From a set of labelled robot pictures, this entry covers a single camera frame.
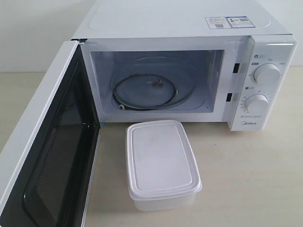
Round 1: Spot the white control knob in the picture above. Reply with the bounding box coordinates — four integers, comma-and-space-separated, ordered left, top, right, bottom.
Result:
253, 63, 281, 85
244, 94, 269, 113

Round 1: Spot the white and blue label sticker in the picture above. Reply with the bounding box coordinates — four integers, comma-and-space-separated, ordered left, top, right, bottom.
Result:
205, 16, 255, 29

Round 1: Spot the white microwave door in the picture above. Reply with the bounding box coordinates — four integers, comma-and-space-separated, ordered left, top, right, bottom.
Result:
0, 40, 100, 227

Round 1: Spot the white plastic lidded container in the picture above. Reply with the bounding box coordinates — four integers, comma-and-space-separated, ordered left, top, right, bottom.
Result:
125, 120, 202, 211

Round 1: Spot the lower white control knob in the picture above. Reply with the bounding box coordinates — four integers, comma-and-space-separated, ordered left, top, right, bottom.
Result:
244, 94, 269, 113

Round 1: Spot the glass turntable plate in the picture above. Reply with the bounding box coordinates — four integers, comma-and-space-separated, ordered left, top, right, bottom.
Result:
111, 57, 197, 111

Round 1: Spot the white microwave oven body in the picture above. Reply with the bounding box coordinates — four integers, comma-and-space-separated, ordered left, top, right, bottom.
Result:
72, 0, 298, 131

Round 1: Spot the upper white control knob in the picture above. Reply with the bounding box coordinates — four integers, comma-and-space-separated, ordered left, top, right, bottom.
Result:
253, 63, 281, 85

